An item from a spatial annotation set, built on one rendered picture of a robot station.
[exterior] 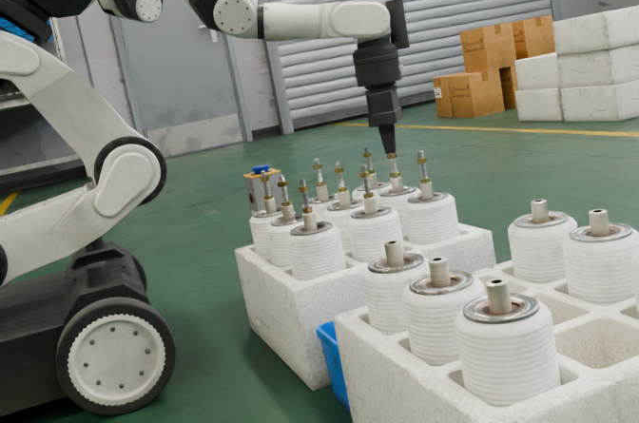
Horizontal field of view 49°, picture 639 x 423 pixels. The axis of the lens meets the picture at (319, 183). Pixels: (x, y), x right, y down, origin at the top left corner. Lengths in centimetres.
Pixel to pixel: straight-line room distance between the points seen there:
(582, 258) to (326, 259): 45
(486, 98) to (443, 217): 375
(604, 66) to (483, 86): 139
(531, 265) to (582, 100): 294
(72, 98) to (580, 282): 98
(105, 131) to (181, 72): 490
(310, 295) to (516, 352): 52
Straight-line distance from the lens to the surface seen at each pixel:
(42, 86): 143
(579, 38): 388
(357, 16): 133
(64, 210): 146
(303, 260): 119
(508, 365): 71
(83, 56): 629
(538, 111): 423
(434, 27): 710
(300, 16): 135
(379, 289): 91
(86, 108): 145
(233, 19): 132
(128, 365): 130
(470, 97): 498
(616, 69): 378
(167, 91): 631
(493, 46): 506
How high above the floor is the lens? 52
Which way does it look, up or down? 9 degrees down
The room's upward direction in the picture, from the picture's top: 11 degrees counter-clockwise
